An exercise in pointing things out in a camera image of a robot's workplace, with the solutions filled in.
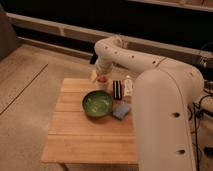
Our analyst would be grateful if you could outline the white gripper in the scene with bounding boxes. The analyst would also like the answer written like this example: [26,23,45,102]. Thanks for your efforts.
[91,64,110,83]

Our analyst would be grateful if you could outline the white ceramic cup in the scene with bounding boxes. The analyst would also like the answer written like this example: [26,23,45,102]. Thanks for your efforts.
[97,78,109,90]

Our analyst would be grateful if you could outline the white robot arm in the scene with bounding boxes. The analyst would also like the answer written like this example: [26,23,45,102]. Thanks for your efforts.
[94,36,204,171]

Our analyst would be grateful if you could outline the green ceramic bowl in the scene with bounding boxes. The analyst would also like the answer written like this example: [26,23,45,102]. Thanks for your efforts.
[82,90,113,118]

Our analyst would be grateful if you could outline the black striped box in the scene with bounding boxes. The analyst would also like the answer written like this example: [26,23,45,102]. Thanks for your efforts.
[113,80,122,100]

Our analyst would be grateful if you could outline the blue sponge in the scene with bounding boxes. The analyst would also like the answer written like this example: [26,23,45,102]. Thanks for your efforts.
[113,101,131,120]

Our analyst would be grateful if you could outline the wooden table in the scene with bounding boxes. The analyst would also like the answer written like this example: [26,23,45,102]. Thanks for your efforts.
[41,78,137,164]

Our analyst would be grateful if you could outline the black cables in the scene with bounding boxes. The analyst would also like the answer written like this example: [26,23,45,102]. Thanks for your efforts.
[188,43,213,171]

